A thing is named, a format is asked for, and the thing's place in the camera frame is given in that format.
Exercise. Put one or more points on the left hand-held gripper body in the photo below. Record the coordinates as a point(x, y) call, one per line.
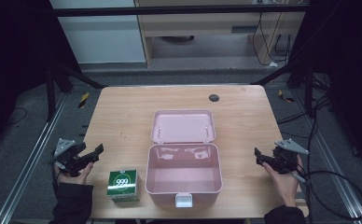
point(64, 149)

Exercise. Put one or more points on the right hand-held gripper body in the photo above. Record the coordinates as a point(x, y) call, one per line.
point(286, 157)

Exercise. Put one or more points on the person's left hand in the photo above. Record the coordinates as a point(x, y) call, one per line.
point(76, 177)

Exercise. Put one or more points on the person's right hand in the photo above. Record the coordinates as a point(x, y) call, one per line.
point(283, 186)

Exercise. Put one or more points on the green and white carton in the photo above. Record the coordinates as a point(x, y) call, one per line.
point(122, 185)

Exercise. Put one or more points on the yellow and black tape piece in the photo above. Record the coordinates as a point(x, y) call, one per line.
point(285, 96)
point(83, 100)

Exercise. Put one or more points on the black metal stand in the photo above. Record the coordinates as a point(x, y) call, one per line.
point(297, 74)
point(61, 77)

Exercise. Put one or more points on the pink plastic storage box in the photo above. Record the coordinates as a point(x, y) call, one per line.
point(183, 171)

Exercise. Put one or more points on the white cabinet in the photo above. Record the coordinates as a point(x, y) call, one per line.
point(98, 37)

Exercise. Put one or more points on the wooden desk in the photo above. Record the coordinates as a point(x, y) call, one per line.
point(201, 28)

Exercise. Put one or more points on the aluminium floor rail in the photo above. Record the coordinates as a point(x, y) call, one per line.
point(30, 158)
point(328, 155)

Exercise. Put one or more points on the black metal frame bar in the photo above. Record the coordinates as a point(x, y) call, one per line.
point(169, 11)

